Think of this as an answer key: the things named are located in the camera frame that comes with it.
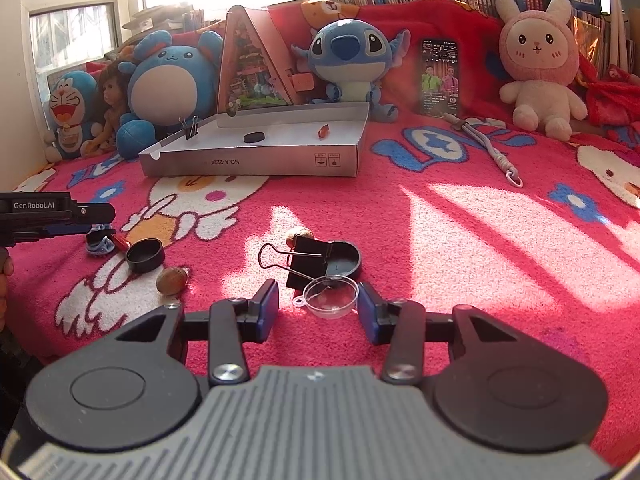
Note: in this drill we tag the small black binder clip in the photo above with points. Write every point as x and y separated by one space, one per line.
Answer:
191 131

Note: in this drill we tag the black round disc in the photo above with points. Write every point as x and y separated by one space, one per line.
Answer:
254 137

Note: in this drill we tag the black smartphone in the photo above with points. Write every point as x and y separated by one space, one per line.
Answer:
439 77

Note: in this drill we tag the nut behind binder clip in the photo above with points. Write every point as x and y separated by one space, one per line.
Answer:
300 234

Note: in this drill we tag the brown walnut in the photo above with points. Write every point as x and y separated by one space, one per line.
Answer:
172 280

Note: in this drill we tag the deep black round cap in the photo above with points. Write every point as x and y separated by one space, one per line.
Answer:
145 256

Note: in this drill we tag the brown-haired doll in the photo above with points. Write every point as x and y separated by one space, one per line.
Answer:
111 92

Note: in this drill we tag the pink bunny plush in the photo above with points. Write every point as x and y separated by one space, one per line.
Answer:
537 50

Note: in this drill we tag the large black binder clip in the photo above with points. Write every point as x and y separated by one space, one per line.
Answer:
307 255

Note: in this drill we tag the white cardboard box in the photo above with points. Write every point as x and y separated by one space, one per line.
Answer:
250 160

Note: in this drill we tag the red bullet-shaped cap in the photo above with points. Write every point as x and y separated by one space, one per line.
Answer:
121 242

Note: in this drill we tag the pink printed blanket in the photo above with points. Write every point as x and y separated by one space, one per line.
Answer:
450 240

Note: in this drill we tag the window frame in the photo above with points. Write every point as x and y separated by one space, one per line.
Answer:
75 5

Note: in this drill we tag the white poles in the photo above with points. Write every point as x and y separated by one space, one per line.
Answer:
616 10

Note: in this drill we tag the small red plastic piece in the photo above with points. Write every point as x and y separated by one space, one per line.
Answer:
323 131

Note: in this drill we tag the blue alien plush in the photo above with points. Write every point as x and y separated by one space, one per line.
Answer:
345 55

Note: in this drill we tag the person's left hand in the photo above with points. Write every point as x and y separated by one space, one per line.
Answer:
4 265

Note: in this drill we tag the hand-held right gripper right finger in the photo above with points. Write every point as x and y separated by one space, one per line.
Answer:
367 316

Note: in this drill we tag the triangular toy house box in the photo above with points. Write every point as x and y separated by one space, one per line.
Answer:
250 70

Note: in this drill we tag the light blue hair clip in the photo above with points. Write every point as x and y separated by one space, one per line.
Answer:
97 246

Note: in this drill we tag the blue round mouse plush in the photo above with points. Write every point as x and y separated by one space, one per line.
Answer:
165 90

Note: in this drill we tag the black round lid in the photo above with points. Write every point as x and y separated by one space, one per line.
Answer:
346 262

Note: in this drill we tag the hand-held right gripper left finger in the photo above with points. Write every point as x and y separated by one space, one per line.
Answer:
265 310

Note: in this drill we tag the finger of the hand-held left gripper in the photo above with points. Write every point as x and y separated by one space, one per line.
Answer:
95 212
67 230

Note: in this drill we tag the blue robot cat plush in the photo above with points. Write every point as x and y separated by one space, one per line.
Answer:
67 105

